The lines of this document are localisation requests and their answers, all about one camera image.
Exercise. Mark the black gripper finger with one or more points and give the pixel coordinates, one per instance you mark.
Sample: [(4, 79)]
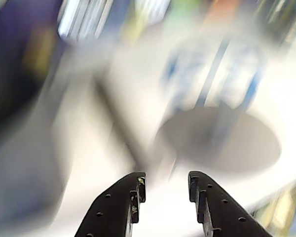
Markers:
[(222, 217), (113, 209)]

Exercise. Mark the blue toy kitchen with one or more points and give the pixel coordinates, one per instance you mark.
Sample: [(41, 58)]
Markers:
[(93, 118)]

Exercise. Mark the blue burner print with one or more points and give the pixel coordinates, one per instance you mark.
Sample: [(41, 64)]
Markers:
[(177, 69)]

